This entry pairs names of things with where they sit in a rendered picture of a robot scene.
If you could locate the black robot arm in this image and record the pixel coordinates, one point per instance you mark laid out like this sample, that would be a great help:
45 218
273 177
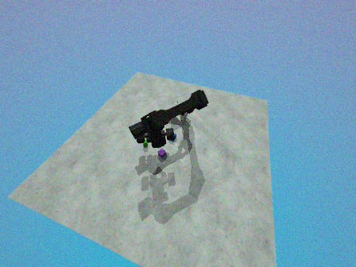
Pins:
158 119

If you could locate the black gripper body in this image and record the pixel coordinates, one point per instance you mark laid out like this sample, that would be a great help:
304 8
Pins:
169 133

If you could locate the purple block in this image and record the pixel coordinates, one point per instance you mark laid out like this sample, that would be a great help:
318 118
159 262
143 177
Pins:
162 153

